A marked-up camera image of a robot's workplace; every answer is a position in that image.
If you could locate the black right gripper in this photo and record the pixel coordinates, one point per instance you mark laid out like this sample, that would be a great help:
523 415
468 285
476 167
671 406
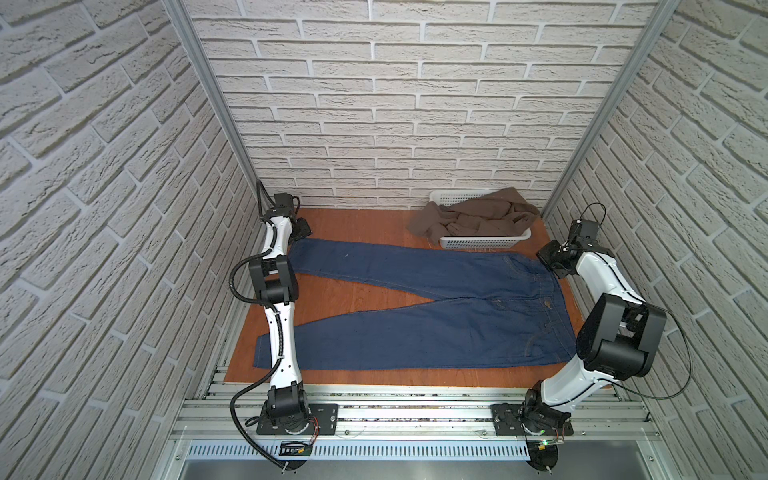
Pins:
544 255

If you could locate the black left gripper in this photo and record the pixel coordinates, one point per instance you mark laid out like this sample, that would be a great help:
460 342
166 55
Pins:
304 229

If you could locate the blue denim jeans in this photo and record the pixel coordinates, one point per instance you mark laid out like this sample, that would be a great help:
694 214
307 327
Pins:
482 310

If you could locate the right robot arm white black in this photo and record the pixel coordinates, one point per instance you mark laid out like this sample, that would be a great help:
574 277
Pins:
618 340

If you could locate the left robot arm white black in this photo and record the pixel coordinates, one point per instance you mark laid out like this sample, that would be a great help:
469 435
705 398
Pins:
276 288

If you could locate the brown trousers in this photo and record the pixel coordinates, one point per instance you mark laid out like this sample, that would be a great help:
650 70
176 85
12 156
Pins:
501 213

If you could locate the white plastic laundry basket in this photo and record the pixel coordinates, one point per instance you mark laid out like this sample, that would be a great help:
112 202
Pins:
451 197

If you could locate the aluminium mounting rail frame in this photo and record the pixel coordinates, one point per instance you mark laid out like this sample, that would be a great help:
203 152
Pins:
411 423

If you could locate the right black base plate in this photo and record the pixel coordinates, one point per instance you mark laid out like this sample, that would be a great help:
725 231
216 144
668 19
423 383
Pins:
539 420

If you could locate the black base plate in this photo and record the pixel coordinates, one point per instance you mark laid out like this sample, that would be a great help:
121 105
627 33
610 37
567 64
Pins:
539 420
321 416

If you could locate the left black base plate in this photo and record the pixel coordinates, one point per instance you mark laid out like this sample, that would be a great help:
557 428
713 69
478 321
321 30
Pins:
321 416

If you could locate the left corner aluminium post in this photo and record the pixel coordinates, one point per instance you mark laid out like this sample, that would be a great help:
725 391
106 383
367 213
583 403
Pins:
193 46

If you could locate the corner aluminium post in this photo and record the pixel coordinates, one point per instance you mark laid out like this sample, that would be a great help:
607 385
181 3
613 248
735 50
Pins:
193 46
657 22

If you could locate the right corner aluminium post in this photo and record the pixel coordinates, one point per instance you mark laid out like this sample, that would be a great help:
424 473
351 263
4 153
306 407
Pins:
657 22

